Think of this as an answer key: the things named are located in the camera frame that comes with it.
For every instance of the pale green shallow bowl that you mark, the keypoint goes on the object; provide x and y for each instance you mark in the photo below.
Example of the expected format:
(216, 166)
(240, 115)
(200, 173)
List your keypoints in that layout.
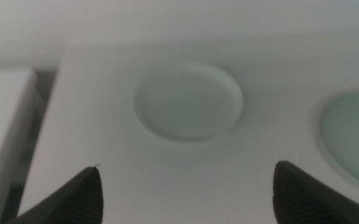
(353, 137)

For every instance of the white shallow bowl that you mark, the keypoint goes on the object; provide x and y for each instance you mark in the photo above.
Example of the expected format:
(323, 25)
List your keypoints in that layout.
(188, 102)

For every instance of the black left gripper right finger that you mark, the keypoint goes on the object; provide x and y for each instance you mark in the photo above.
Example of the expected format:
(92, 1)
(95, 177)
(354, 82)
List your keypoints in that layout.
(300, 202)

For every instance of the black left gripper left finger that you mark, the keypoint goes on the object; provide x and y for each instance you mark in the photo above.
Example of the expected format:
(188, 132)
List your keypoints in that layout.
(79, 202)

